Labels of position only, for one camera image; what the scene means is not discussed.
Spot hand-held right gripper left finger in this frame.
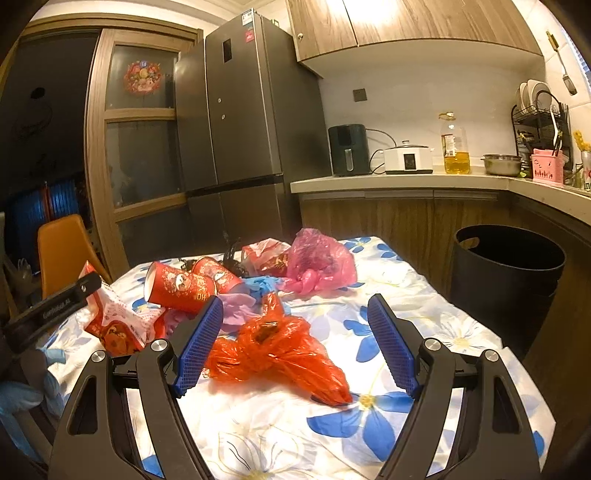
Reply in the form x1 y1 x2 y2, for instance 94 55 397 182
48 295 225 480

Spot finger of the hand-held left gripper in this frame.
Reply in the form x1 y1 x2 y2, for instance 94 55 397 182
4 271 103 354

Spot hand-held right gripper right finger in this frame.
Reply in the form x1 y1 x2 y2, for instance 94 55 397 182
367 293 541 480

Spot purple rubber glove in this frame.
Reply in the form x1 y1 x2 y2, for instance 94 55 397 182
164 291 262 337

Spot orange-red plastic bag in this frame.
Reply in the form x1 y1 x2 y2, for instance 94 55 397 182
203 293 354 408

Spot red and white snack packet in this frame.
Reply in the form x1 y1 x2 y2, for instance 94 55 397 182
76 261 167 356

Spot red printed paper cup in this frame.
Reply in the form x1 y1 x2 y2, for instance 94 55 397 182
191 257 243 294
144 261 218 315

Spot blue rubber glove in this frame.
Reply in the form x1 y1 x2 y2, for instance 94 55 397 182
240 274 289 301

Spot black trash bin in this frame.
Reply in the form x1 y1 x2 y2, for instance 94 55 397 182
450 224 567 361

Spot pink plastic bag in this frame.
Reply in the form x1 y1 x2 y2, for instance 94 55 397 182
277 227 358 294

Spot person's left hand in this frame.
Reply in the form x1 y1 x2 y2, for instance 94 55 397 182
0 381 47 416

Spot orange chair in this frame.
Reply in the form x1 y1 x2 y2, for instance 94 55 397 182
37 213 112 301

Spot crumpled black plastic bag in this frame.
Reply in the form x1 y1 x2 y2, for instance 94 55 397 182
180 237 245 278

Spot red and white plastic bag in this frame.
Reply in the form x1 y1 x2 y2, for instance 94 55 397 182
241 237 294 278

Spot blue floral tablecloth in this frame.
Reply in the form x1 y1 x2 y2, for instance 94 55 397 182
32 235 559 480

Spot wooden base cabinets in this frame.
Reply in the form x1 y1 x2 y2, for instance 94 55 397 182
298 189 591 370

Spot kitchen countertop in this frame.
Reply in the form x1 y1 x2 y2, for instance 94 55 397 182
290 171 591 213

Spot wooden glass-panel door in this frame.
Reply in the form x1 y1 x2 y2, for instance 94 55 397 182
83 28 204 278

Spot white rice cooker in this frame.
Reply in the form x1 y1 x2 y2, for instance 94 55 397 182
384 141 435 175

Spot cooking oil bottle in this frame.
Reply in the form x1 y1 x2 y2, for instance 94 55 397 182
438 112 472 175

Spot black air fryer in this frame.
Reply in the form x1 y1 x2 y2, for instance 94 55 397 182
328 124 371 177

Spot steel bowl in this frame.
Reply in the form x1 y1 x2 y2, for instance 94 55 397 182
480 154 523 177

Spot grey refrigerator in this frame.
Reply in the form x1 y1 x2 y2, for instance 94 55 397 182
173 10 326 259

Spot pink utensil holder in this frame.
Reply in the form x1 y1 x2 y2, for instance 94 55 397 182
530 148 568 185

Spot red round door decoration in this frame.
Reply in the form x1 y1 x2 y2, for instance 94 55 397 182
122 59 163 95

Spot black dish rack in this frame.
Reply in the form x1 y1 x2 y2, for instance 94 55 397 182
510 90 573 171

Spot white ladle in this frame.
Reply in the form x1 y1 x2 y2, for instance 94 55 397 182
549 106 561 155

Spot hanging spatula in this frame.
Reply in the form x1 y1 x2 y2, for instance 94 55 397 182
547 31 579 97

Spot blue cable reels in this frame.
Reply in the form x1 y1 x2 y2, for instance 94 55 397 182
9 178 79 259

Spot wooden wall cabinets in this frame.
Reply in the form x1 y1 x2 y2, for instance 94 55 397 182
285 0 546 79

